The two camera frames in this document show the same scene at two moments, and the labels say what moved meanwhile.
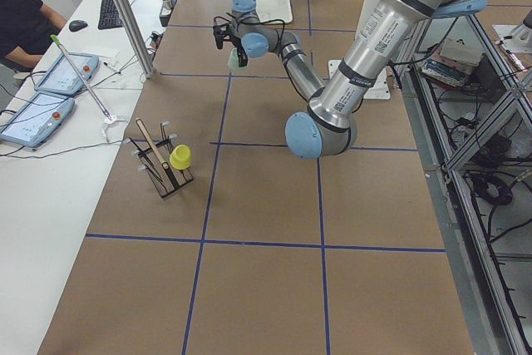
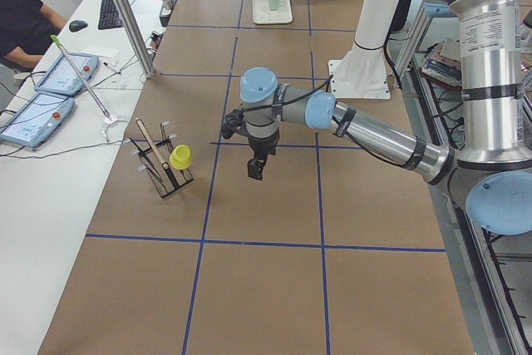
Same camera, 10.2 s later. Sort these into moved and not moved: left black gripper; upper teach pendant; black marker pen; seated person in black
Moved: left black gripper
Not moved: seated person in black; upper teach pendant; black marker pen
